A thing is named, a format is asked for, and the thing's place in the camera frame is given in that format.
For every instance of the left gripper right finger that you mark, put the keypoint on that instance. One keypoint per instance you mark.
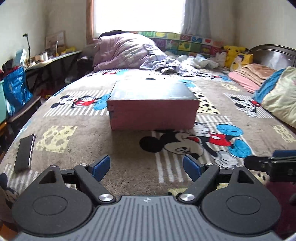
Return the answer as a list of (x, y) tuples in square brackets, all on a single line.
[(204, 177)]

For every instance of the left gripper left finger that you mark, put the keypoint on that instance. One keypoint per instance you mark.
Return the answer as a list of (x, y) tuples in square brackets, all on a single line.
[(89, 177)]

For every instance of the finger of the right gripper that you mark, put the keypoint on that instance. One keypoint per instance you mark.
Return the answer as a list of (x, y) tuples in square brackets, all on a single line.
[(284, 153), (258, 163)]

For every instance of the pink cardboard box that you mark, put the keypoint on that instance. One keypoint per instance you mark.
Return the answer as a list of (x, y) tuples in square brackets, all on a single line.
[(145, 115)]

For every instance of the dark photo box lid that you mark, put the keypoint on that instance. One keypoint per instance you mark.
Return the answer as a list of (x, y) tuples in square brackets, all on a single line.
[(150, 90)]

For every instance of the cream pillow blue cover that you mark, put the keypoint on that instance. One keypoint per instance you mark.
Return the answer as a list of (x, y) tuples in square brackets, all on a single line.
[(277, 95)]

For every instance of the pink folded blanket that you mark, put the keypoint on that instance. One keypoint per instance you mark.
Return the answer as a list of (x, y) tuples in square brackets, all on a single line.
[(244, 82)]

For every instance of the black smartphone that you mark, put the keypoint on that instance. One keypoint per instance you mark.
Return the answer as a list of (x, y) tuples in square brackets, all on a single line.
[(24, 154)]

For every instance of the brown folded blanket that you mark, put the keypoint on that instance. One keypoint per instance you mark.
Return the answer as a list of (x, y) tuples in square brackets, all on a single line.
[(256, 73)]

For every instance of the dark wooden headboard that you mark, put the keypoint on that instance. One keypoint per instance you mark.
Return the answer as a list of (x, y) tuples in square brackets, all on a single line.
[(274, 56)]

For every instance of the yellow character cushion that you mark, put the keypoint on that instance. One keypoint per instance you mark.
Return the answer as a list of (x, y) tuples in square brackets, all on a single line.
[(240, 61)]

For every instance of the blue plastic bag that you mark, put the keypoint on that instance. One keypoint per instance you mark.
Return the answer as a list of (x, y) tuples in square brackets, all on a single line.
[(16, 91)]

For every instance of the white bunny plush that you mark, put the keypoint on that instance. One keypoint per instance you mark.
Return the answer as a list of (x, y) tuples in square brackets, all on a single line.
[(220, 58)]

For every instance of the black side desk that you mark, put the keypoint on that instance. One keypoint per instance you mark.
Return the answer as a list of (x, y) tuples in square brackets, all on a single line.
[(48, 72)]

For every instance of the yellow Pikachu plush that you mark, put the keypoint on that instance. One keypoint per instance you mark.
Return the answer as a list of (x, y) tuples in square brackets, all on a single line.
[(231, 53)]

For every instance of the teal plastic storage bin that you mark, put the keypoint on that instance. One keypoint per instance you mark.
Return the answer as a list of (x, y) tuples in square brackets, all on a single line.
[(3, 109)]

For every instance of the white crumpled clothing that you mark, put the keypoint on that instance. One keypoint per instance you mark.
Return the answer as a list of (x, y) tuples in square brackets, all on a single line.
[(199, 61)]

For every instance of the striped crumpled clothing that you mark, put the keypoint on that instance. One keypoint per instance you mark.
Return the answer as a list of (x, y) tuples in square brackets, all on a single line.
[(159, 61)]

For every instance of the purple folded quilt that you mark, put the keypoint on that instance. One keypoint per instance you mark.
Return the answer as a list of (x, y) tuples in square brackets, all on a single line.
[(125, 50)]

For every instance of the colourful alphabet foam mat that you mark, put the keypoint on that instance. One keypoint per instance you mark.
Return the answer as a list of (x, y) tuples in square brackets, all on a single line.
[(181, 44)]

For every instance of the framed picture on desk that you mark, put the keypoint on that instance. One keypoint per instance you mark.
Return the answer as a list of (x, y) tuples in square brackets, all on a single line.
[(57, 39)]

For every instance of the grey window curtain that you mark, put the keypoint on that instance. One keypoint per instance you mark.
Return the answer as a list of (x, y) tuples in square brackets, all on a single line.
[(197, 18)]

